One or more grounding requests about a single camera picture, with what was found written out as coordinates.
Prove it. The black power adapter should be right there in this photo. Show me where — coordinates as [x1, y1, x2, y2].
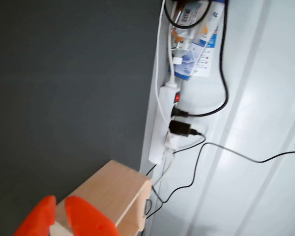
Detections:
[168, 119, 203, 138]

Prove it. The open wooden box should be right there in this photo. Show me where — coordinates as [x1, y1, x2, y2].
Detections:
[49, 159, 153, 236]

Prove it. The black coiled cable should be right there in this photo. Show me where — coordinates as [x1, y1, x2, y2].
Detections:
[164, 0, 213, 30]

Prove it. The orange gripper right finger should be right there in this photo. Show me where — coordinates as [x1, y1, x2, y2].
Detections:
[64, 196, 120, 236]

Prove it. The white power strip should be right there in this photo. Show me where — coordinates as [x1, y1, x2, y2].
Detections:
[148, 83, 183, 165]

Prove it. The thin black cable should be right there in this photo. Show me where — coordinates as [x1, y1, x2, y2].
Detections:
[139, 136, 295, 219]

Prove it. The black plug with thick cable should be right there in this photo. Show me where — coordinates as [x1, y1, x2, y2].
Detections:
[170, 0, 230, 118]

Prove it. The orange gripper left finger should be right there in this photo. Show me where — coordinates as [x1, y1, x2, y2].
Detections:
[13, 195, 57, 236]

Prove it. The white power adapter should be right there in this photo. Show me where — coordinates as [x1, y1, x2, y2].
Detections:
[164, 132, 179, 150]

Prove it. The blue and white package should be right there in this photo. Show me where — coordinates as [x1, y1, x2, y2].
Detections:
[171, 0, 220, 81]

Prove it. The dark grey mat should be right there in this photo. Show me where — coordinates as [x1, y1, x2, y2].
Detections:
[0, 0, 163, 236]

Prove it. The white power strip cord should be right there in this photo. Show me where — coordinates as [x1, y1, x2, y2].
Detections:
[154, 0, 178, 125]

